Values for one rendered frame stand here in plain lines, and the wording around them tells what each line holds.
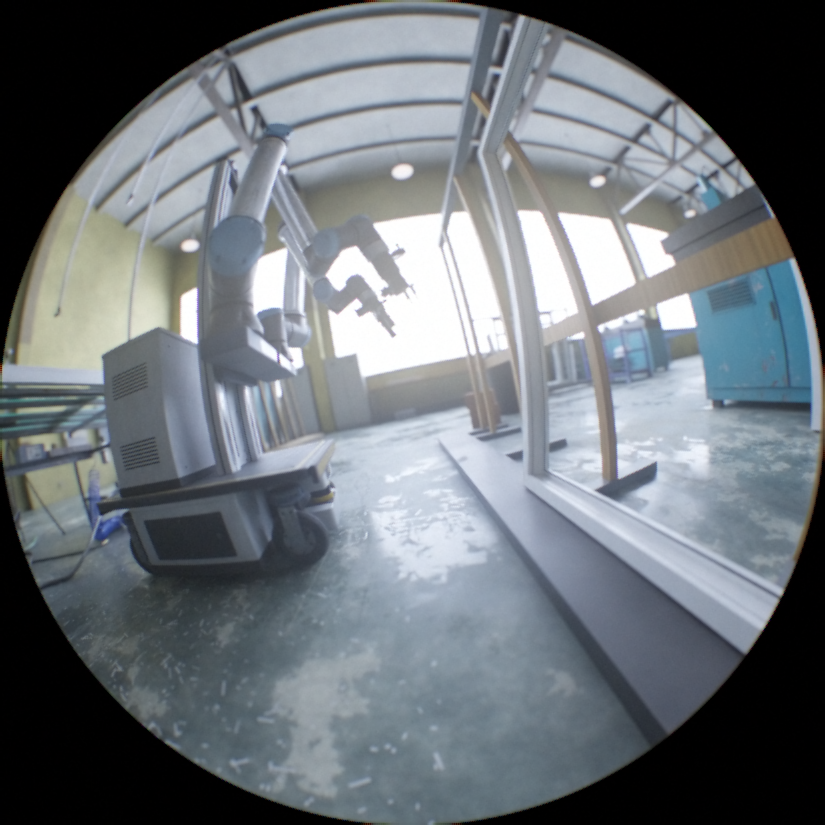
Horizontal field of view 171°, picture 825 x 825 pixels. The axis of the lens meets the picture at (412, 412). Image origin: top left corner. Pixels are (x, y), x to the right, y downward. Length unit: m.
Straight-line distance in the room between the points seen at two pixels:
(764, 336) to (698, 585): 1.69
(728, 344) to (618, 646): 1.90
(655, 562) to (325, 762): 0.57
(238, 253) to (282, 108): 8.28
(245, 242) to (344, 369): 6.67
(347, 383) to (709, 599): 7.23
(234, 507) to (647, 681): 0.89
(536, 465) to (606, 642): 0.66
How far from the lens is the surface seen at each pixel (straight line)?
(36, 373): 1.65
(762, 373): 2.06
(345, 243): 0.91
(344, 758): 0.48
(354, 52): 8.35
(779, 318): 2.02
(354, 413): 7.19
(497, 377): 3.50
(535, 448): 0.95
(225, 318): 0.84
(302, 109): 8.96
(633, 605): 0.52
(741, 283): 2.08
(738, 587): 0.52
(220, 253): 0.74
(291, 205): 1.13
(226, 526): 0.84
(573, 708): 0.47
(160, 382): 0.99
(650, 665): 0.46
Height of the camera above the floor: 0.43
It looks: 3 degrees down
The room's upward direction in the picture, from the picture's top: 12 degrees counter-clockwise
